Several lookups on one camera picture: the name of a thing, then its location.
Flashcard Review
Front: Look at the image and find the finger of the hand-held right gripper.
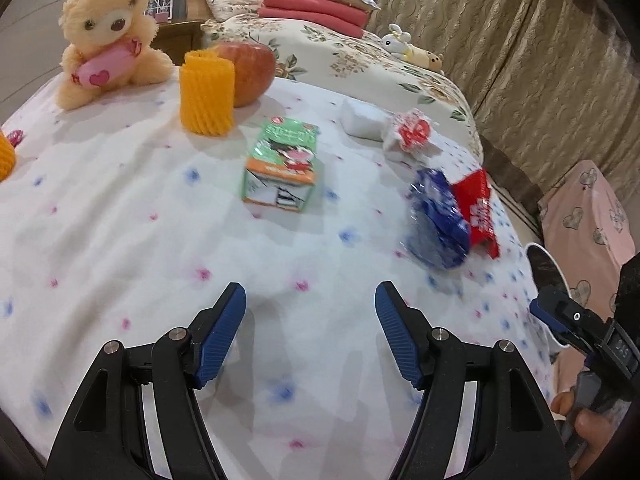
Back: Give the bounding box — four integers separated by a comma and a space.
529, 285, 609, 357

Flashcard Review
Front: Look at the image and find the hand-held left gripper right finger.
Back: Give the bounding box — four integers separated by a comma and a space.
375, 281, 572, 480

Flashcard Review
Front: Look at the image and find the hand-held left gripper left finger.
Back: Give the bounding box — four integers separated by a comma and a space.
45, 282, 247, 480

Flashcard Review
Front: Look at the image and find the blue snack wrapper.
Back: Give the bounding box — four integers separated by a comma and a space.
404, 167, 472, 270

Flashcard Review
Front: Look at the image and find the red white patterned wrapper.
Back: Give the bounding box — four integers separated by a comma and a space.
451, 168, 501, 260

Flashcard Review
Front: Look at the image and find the green milk carton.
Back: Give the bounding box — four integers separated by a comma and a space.
242, 116, 320, 213

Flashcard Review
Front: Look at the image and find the clear red white wrapper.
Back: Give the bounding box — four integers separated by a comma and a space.
382, 108, 444, 164

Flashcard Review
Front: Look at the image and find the white foam block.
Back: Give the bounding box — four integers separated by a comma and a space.
341, 98, 392, 141

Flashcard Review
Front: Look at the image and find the large orange foam net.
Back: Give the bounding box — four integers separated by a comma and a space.
179, 50, 236, 136

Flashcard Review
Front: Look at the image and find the person's right hand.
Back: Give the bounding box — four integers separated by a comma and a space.
550, 389, 622, 480

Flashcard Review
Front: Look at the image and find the pink heart printed cover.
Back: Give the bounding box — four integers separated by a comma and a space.
537, 160, 639, 411

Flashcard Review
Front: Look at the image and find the white dotted bed sheet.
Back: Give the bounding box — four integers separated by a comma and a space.
0, 67, 557, 480

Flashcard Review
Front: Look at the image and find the red apple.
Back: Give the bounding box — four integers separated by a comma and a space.
210, 42, 277, 109

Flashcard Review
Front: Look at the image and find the small orange foam net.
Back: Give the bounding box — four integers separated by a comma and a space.
0, 132, 17, 182

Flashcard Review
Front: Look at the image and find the yellow plush toy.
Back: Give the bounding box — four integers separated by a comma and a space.
405, 45, 446, 75

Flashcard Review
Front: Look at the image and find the floral quilt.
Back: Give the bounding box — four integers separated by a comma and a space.
200, 14, 485, 162

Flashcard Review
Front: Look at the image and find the beige patterned curtain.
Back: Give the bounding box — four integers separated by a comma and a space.
295, 0, 640, 242

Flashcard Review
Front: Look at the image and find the white bunny plush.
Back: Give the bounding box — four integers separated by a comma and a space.
381, 24, 414, 59

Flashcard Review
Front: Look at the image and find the wooden nightstand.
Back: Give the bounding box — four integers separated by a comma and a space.
152, 19, 205, 54

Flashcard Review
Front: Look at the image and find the folded red blanket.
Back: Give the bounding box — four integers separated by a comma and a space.
257, 0, 374, 39

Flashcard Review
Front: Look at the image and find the cream teddy bear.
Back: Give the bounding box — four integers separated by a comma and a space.
57, 0, 174, 110

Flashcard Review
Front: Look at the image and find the floral pillow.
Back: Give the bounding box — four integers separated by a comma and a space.
204, 0, 264, 24

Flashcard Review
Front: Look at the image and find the photo collage frame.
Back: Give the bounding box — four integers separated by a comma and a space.
144, 0, 175, 24

